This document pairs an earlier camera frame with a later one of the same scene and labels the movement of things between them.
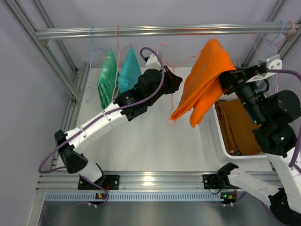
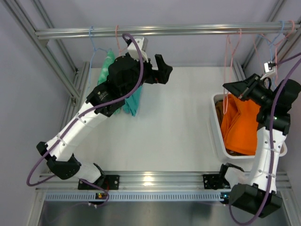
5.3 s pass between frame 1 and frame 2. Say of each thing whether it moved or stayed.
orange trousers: moved
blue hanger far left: stayed
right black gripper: moved
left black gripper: moved
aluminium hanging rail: stayed
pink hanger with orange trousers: moved
